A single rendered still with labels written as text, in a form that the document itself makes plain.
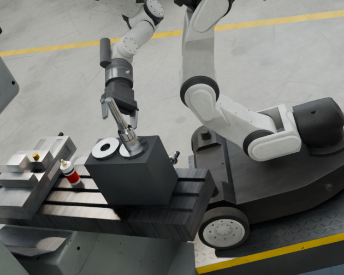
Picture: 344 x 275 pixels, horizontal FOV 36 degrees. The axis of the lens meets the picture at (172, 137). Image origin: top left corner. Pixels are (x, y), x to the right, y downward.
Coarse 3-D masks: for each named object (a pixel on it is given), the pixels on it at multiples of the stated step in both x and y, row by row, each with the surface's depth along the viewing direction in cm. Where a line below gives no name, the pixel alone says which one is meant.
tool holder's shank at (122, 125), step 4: (108, 100) 149; (112, 100) 149; (108, 104) 149; (112, 104) 149; (112, 108) 150; (116, 108) 150; (112, 112) 150; (116, 112) 151; (120, 112) 152; (116, 116) 151; (120, 116) 152; (116, 120) 152; (120, 120) 152; (124, 120) 154; (120, 124) 153; (124, 124) 153; (120, 128) 154; (124, 128) 154
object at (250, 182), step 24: (312, 120) 202; (336, 120) 202; (216, 144) 232; (312, 144) 208; (336, 144) 209; (216, 168) 222; (240, 168) 220; (264, 168) 215; (288, 168) 211; (312, 168) 206; (336, 168) 202; (216, 192) 206; (240, 192) 210; (264, 192) 205; (288, 192) 202; (312, 192) 204; (336, 192) 209; (264, 216) 210
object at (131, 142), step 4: (132, 132) 155; (128, 136) 155; (132, 136) 155; (136, 136) 157; (124, 140) 155; (128, 140) 155; (132, 140) 156; (136, 140) 157; (124, 144) 157; (128, 144) 156; (132, 144) 156; (136, 144) 157; (128, 148) 157; (132, 148) 157; (136, 148) 158
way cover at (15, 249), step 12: (12, 228) 194; (24, 228) 192; (24, 240) 185; (36, 240) 183; (48, 240) 181; (60, 240) 179; (12, 252) 158; (24, 252) 171; (36, 252) 171; (48, 252) 172
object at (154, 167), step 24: (96, 144) 167; (120, 144) 165; (144, 144) 158; (96, 168) 163; (120, 168) 159; (144, 168) 156; (168, 168) 166; (120, 192) 167; (144, 192) 164; (168, 192) 165
